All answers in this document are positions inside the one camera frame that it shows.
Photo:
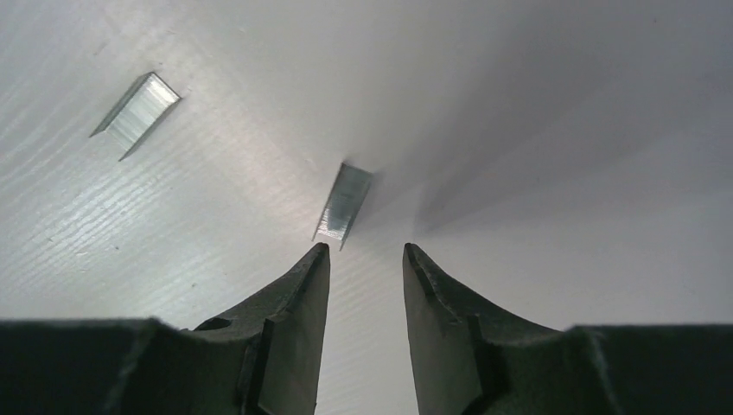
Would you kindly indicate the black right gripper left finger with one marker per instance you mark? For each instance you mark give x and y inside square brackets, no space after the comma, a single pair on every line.
[262,356]

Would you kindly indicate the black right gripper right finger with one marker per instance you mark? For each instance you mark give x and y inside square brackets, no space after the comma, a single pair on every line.
[470,356]

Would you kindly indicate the silver staple strip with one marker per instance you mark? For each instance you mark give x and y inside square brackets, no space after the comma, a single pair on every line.
[143,106]
[345,199]

